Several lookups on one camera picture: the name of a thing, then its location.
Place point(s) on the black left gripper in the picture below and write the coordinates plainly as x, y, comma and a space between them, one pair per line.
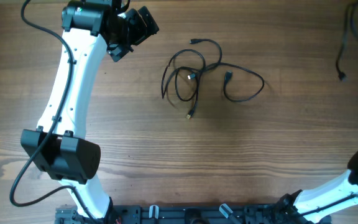
142, 32

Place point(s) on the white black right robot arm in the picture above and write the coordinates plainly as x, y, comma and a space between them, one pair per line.
314, 205

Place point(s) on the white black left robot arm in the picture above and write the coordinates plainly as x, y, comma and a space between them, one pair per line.
91, 30

